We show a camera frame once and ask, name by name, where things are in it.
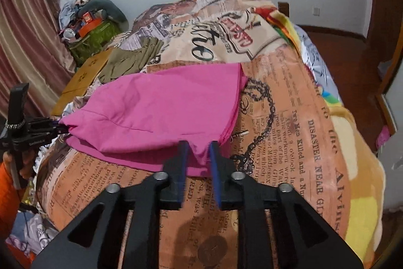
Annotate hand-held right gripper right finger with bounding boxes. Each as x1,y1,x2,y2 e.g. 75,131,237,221
209,140,362,269

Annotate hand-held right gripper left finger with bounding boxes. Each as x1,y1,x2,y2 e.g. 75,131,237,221
30,140,189,269

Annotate pink pants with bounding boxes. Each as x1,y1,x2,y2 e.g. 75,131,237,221
58,63,249,178

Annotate person's left forearm orange sleeve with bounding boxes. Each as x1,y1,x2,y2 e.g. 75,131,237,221
0,160,23,227

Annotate person's left hand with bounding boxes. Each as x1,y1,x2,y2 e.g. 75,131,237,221
19,152,38,180

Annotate brown cardboard sheet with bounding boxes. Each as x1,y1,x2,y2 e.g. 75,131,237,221
50,48,114,116

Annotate newspaper printed blanket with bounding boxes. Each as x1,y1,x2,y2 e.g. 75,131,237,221
36,0,351,269

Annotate striped pink curtain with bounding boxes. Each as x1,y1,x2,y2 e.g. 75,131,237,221
0,0,76,118

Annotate green patterned bag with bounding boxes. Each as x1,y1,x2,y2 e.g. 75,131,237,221
68,20,123,66

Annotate heap of patterned clothes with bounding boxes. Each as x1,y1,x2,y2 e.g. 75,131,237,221
6,212,59,257

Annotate olive green garment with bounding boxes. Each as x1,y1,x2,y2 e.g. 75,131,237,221
97,37,164,83

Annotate orange box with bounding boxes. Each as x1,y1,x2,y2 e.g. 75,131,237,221
78,12,104,37

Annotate pile of mixed clothes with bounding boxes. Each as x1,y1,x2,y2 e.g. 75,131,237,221
58,0,104,43

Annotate grey pillow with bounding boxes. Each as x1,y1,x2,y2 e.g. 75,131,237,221
83,0,128,30

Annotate yellow cartoon blanket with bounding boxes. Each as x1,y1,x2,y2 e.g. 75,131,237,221
261,7,386,263

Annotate white printed bedsheet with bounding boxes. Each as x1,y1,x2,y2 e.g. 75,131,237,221
294,25,344,106

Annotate pink cloth item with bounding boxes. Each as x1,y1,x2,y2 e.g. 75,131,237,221
376,126,391,146

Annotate wooden framed cabinet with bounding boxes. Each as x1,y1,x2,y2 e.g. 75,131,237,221
376,36,403,137

